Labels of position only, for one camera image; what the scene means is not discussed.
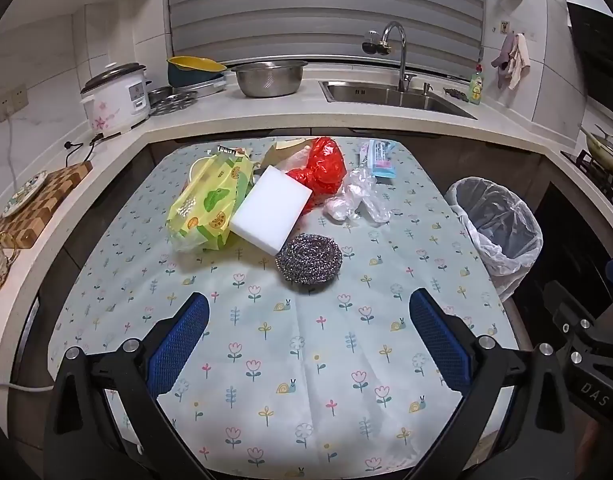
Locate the black rice cooker power cable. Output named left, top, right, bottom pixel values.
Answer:
left=64, top=132, right=104, bottom=166

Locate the steel kitchen sink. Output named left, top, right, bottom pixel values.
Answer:
left=319, top=79, right=477, bottom=120

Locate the beige paper carton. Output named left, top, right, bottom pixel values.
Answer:
left=216, top=139, right=317, bottom=171

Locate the red plastic bag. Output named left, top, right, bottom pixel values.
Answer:
left=286, top=136, right=348, bottom=216

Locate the clear plastic bag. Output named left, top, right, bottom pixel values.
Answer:
left=323, top=167, right=393, bottom=224

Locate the steel wool scrubber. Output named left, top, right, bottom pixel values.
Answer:
left=275, top=232, right=343, bottom=288

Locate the white cable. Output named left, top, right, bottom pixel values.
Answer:
left=0, top=380, right=54, bottom=394

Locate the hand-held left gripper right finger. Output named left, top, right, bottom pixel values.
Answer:
left=409, top=288, right=579, bottom=480

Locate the chrome kitchen faucet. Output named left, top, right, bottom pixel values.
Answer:
left=361, top=21, right=417, bottom=93

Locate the steel colander bowl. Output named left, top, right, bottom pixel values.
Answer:
left=230, top=60, right=308, bottom=98

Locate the patterned plate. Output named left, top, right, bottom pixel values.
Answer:
left=1, top=170, right=50, bottom=218

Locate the white paper bowl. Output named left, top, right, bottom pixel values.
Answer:
left=189, top=156, right=213, bottom=181

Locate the white rice cooker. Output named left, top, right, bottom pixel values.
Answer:
left=80, top=62, right=152, bottom=136

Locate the steel steamer plate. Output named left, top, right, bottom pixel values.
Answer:
left=147, top=86, right=198, bottom=113

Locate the black range hood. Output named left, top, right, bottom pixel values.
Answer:
left=566, top=2, right=613, bottom=126

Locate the beige wok with glass lid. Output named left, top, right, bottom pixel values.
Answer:
left=580, top=124, right=613, bottom=178

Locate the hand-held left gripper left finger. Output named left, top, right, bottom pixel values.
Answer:
left=44, top=292, right=210, bottom=480

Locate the black built-in oven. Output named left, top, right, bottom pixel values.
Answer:
left=511, top=182, right=613, bottom=341

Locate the white sponge block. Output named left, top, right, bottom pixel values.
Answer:
left=230, top=165, right=313, bottom=257

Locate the trash bin with clear liner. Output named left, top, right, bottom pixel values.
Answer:
left=443, top=176, right=543, bottom=303

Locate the beige hanging cloth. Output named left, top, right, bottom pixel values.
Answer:
left=497, top=34, right=531, bottom=92

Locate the gas stove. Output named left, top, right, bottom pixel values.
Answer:
left=560, top=149, right=613, bottom=201

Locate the grey window blind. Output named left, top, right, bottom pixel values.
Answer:
left=164, top=0, right=487, bottom=68

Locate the green dish soap bottle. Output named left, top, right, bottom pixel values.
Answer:
left=467, top=65, right=485, bottom=106

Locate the blue snack packet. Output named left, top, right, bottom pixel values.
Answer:
left=357, top=139, right=398, bottom=181

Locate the wall socket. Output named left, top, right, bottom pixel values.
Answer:
left=0, top=85, right=30, bottom=121

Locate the floral tablecloth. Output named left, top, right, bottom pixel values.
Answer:
left=46, top=135, right=512, bottom=480

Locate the blue basin with yellow rim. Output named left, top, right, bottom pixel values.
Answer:
left=166, top=56, right=228, bottom=89

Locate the checkered wooden cutting board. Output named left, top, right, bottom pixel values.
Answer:
left=0, top=161, right=94, bottom=250

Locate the green wet wipes packet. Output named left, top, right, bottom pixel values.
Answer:
left=166, top=152, right=254, bottom=253

